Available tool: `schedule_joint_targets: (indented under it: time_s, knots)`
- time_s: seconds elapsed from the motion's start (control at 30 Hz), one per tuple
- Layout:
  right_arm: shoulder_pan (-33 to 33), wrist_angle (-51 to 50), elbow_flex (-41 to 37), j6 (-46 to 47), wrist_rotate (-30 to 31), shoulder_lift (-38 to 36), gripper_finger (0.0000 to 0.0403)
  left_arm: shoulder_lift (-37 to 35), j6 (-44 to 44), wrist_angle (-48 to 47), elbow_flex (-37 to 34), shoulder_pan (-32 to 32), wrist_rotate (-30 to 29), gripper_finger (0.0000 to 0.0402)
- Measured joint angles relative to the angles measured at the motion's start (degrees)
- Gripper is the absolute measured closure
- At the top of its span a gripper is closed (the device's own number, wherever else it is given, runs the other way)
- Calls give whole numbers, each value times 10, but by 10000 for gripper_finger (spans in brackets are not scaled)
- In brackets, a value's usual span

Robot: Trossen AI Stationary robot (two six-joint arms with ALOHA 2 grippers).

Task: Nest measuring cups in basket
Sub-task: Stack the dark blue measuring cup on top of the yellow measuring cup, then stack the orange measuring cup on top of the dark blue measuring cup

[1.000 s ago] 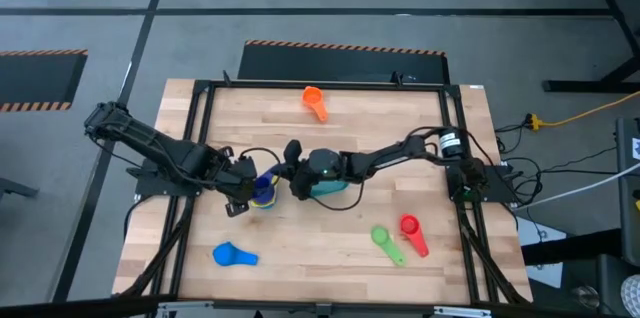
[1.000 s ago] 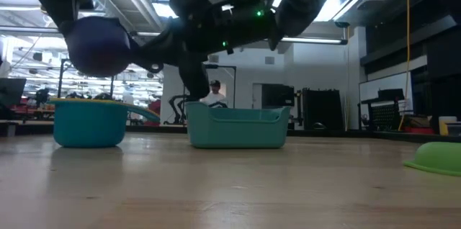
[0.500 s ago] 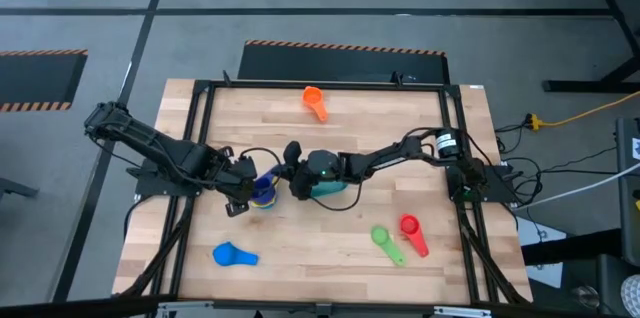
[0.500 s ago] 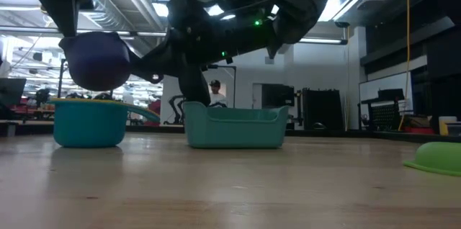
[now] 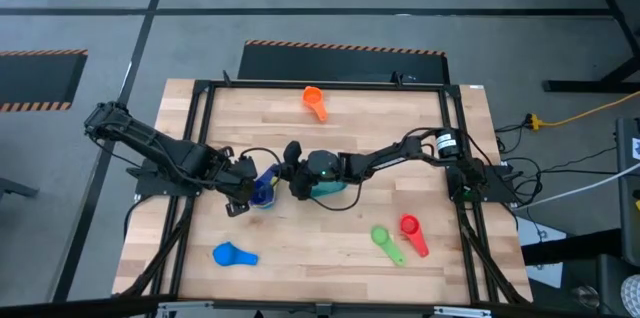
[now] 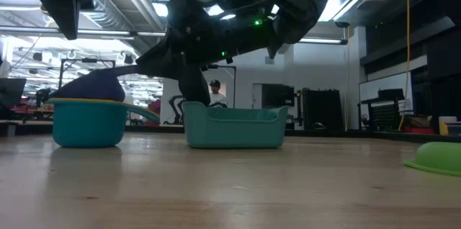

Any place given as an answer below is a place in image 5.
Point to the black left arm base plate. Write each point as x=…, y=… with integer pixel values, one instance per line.
x=155, y=183

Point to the black aluminium table frame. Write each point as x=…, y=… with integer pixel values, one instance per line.
x=325, y=84

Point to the green measuring cup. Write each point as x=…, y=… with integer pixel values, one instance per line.
x=385, y=240

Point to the orange measuring cup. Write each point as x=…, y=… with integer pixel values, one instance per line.
x=314, y=100

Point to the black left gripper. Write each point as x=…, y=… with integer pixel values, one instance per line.
x=235, y=178

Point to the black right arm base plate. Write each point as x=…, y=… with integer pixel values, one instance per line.
x=500, y=183

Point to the light blue measuring cup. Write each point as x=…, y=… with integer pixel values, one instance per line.
x=227, y=255

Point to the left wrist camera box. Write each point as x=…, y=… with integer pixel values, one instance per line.
x=247, y=164

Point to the red measuring cup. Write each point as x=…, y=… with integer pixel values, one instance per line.
x=412, y=230

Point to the black mat with hazard stripe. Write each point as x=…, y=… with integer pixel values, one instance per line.
x=35, y=80
x=340, y=65

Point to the yellow measuring cup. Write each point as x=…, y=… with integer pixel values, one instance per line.
x=273, y=190

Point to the teal plastic basket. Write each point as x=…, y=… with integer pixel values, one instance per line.
x=330, y=189

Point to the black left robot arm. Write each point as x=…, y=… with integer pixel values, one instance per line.
x=150, y=143

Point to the dark blue measuring cup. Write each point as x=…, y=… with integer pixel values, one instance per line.
x=261, y=190

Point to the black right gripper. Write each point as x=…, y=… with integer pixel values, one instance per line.
x=325, y=165

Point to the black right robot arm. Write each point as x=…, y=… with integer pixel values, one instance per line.
x=395, y=155

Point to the black floor stand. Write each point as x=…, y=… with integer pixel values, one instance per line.
x=605, y=23

